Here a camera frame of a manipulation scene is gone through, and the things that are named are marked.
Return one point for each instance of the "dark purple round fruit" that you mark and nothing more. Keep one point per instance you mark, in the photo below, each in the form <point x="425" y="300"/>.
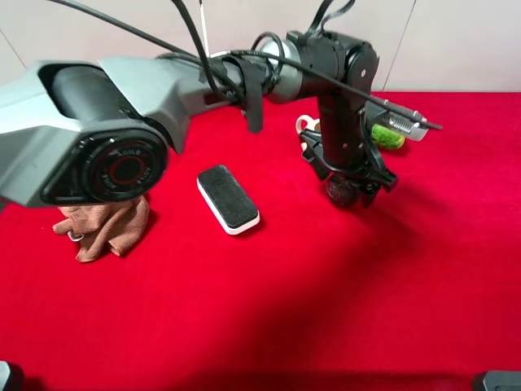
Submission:
<point x="341" y="192"/>

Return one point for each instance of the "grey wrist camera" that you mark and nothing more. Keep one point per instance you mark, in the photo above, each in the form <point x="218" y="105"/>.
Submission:
<point x="414" y="130"/>

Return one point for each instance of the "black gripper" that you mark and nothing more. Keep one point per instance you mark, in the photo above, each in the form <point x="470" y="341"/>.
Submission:
<point x="344" y="147"/>

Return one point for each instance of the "black and white eraser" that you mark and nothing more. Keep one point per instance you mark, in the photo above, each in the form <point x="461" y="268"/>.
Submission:
<point x="228" y="201"/>

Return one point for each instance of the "white vertical pole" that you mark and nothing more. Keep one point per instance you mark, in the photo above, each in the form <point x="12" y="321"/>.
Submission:
<point x="204" y="28"/>

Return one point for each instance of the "red tablecloth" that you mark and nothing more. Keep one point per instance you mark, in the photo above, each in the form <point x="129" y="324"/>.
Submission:
<point x="419" y="291"/>

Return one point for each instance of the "crumpled brown cloth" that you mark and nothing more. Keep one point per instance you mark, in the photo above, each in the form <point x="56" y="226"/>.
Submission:
<point x="115" y="227"/>

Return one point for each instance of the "green mango fruit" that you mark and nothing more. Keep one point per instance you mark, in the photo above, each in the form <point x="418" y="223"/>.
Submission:
<point x="386" y="139"/>

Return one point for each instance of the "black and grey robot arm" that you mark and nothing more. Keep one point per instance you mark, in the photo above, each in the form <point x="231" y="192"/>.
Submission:
<point x="76" y="133"/>

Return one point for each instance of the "cream ceramic teapot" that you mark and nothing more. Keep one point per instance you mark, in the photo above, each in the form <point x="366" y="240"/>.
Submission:
<point x="305" y="122"/>

